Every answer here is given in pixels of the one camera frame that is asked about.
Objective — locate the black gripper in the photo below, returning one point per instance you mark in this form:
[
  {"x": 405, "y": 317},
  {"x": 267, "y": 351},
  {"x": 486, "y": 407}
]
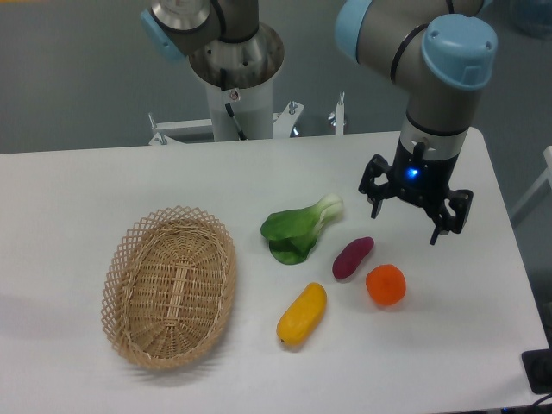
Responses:
[{"x": 424, "y": 183}]

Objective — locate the yellow mango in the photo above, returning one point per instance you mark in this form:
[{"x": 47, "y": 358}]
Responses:
[{"x": 302, "y": 316}]

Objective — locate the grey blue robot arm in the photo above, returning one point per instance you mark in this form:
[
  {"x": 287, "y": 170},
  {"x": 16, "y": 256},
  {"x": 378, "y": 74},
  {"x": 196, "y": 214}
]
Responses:
[{"x": 440, "y": 52}]

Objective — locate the purple sweet potato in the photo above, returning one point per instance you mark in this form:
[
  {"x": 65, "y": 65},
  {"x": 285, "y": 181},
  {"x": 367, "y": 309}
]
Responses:
[{"x": 348, "y": 260}]

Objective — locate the orange tangerine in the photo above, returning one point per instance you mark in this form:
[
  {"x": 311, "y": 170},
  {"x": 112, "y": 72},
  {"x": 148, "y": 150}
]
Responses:
[{"x": 386, "y": 285}]

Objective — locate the white furniture leg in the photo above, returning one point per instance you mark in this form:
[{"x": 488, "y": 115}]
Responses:
[{"x": 534, "y": 195}]

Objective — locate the green bok choy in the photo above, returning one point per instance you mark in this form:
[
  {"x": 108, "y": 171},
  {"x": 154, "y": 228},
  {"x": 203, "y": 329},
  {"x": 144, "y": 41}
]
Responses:
[{"x": 292, "y": 234}]

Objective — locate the black device at edge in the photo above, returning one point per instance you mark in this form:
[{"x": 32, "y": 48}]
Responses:
[{"x": 537, "y": 367}]

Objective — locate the woven wicker basket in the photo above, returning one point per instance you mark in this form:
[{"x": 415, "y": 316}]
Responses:
[{"x": 170, "y": 288}]

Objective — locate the white metal base frame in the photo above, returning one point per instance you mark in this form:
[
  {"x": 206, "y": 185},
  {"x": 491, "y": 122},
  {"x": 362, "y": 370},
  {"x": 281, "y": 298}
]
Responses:
[{"x": 285, "y": 125}]

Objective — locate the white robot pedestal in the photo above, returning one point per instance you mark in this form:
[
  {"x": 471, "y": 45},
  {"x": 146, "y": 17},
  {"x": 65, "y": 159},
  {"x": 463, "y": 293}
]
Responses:
[{"x": 241, "y": 113}]

